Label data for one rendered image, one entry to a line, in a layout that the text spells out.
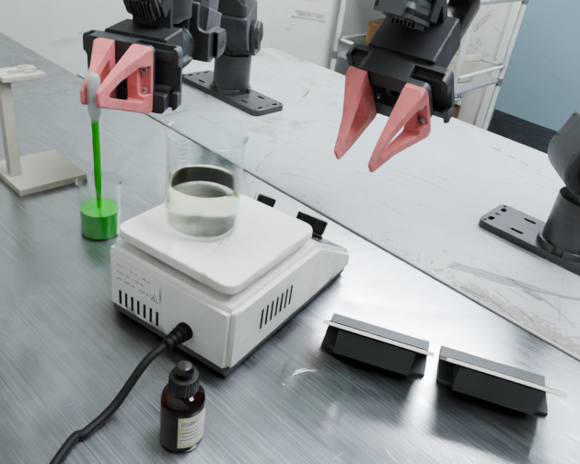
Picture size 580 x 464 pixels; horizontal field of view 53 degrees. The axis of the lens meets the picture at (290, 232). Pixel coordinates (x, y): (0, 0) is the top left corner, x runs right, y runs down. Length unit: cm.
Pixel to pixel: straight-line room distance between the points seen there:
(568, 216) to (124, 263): 48
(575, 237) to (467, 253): 12
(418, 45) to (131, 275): 32
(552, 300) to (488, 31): 299
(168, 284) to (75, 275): 14
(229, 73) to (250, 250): 59
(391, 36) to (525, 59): 295
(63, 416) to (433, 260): 41
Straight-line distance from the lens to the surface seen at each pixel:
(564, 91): 344
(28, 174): 74
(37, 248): 62
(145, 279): 48
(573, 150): 69
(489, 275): 67
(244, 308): 44
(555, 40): 344
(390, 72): 55
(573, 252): 74
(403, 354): 49
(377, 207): 75
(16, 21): 195
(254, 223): 50
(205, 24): 76
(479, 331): 59
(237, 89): 102
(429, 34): 56
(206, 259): 45
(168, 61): 63
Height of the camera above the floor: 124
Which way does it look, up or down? 31 degrees down
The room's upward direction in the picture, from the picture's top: 9 degrees clockwise
